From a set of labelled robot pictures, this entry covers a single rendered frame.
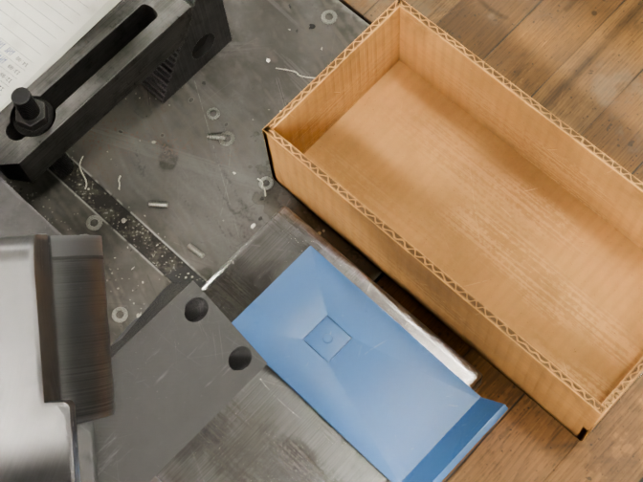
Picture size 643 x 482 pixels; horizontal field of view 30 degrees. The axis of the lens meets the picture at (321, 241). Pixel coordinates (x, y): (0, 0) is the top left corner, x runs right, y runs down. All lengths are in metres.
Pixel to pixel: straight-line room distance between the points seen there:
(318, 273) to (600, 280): 0.17
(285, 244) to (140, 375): 0.30
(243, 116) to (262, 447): 0.22
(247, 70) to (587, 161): 0.24
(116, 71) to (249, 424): 0.22
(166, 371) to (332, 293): 0.28
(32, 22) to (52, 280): 0.43
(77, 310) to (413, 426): 0.34
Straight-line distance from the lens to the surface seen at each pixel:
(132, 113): 0.80
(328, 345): 0.70
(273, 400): 0.70
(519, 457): 0.71
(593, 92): 0.80
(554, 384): 0.67
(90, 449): 0.38
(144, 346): 0.44
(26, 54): 0.78
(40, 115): 0.72
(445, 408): 0.69
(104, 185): 0.78
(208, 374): 0.45
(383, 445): 0.69
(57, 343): 0.38
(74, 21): 0.78
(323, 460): 0.69
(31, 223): 0.69
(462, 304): 0.67
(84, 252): 0.38
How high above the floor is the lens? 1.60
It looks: 69 degrees down
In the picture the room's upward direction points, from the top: 8 degrees counter-clockwise
